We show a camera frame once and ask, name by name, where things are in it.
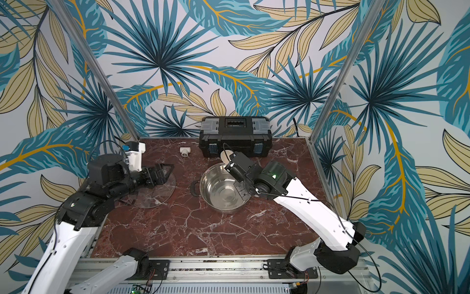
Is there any stainless steel pot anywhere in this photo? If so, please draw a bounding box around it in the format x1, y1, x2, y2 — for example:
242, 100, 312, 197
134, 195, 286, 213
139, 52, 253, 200
190, 163, 252, 214

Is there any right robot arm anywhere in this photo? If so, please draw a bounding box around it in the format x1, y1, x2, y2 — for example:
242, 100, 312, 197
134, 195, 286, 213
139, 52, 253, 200
220, 151, 365, 276

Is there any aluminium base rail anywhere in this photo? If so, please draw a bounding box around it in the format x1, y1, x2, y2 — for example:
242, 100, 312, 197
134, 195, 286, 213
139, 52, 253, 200
66, 256, 377, 294

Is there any right aluminium frame post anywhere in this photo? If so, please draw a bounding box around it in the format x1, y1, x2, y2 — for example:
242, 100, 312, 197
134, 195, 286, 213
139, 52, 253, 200
309, 0, 385, 145

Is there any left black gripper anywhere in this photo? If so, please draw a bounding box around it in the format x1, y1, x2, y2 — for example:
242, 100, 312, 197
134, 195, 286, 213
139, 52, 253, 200
109, 162, 176, 202

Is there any left aluminium frame post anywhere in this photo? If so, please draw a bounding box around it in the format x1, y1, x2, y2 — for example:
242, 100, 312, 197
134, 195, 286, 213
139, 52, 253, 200
49, 0, 140, 141

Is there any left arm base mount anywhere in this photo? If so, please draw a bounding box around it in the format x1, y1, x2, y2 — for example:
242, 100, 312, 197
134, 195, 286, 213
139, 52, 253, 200
126, 259, 170, 281

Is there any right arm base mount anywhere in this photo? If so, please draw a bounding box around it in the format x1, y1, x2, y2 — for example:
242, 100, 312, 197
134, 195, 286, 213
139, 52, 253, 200
263, 259, 318, 280

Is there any aluminium frame post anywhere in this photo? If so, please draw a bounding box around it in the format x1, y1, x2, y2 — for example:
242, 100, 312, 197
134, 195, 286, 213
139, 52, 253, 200
49, 0, 140, 141
309, 0, 385, 145

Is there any black plastic toolbox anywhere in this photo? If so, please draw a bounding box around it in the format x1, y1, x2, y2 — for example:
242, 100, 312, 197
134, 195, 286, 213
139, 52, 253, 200
199, 116, 272, 158

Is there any white pvc pipe fitting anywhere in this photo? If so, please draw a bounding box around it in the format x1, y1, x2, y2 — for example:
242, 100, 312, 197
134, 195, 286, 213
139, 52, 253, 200
179, 147, 192, 158

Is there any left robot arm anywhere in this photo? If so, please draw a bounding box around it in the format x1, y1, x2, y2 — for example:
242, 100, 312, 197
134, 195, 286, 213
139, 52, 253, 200
23, 152, 174, 294

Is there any glass pot lid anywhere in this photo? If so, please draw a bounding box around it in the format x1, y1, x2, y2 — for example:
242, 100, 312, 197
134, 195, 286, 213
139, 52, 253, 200
121, 172, 176, 209

